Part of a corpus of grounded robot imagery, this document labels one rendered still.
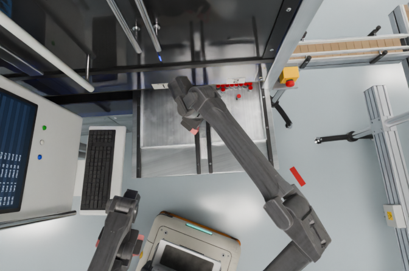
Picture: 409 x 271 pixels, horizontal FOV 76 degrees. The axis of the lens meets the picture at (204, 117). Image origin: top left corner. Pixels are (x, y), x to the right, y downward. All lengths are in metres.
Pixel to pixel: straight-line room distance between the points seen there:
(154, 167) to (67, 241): 1.32
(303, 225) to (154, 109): 0.93
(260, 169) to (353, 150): 1.81
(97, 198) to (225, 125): 0.90
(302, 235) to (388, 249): 1.89
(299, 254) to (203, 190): 1.51
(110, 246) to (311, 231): 0.47
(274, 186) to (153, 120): 0.82
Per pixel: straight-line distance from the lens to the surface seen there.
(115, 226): 0.77
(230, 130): 0.68
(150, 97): 1.36
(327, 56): 1.47
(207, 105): 0.71
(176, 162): 1.27
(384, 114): 1.94
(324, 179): 2.30
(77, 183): 1.50
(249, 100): 1.33
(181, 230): 1.88
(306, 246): 0.66
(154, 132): 1.31
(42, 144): 1.24
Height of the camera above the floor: 2.13
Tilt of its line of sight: 75 degrees down
